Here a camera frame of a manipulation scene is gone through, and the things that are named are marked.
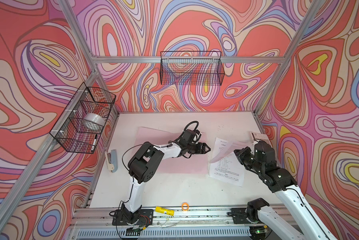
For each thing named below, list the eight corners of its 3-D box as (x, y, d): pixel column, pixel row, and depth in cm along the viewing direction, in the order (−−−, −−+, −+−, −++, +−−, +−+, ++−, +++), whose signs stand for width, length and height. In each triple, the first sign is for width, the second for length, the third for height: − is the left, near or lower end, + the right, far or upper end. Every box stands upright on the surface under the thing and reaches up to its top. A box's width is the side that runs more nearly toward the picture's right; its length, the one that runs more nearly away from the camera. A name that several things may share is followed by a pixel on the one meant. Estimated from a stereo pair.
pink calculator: (251, 142, 104) (253, 139, 101) (251, 134, 108) (252, 131, 105) (269, 146, 101) (271, 143, 99) (268, 138, 106) (270, 135, 103)
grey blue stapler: (110, 174, 89) (108, 171, 86) (106, 154, 98) (104, 151, 95) (121, 169, 91) (119, 167, 88) (116, 150, 100) (114, 148, 97)
